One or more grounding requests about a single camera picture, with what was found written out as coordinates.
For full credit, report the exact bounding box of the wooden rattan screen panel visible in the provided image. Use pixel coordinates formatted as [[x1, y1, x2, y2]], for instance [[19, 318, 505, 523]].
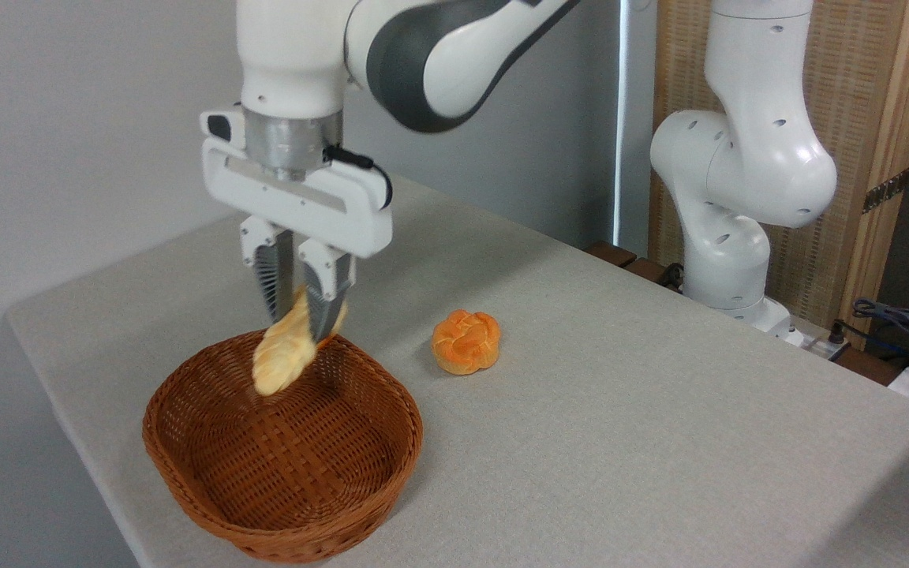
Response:
[[648, 0, 909, 349]]

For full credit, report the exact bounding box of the brown wicker basket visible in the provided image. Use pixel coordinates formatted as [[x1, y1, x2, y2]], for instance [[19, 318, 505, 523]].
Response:
[[142, 328, 425, 564]]

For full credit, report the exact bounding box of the grey tablecloth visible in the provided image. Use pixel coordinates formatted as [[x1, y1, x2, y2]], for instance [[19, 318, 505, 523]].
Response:
[[5, 175, 909, 568]]

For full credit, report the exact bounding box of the bundle of dark cables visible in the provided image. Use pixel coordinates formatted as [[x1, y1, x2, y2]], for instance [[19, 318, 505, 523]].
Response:
[[829, 297, 909, 372]]

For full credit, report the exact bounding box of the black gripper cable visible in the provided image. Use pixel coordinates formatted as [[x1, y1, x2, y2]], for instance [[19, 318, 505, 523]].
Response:
[[323, 144, 395, 211]]

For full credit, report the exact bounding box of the round orange braided bun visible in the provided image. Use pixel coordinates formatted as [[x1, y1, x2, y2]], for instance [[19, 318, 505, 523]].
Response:
[[432, 309, 501, 376]]

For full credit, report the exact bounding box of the long braided bread loaf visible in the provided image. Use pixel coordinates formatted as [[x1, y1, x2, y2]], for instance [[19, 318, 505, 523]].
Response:
[[252, 286, 348, 397]]

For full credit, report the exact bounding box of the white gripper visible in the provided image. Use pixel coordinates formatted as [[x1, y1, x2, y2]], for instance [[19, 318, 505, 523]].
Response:
[[200, 106, 395, 344]]

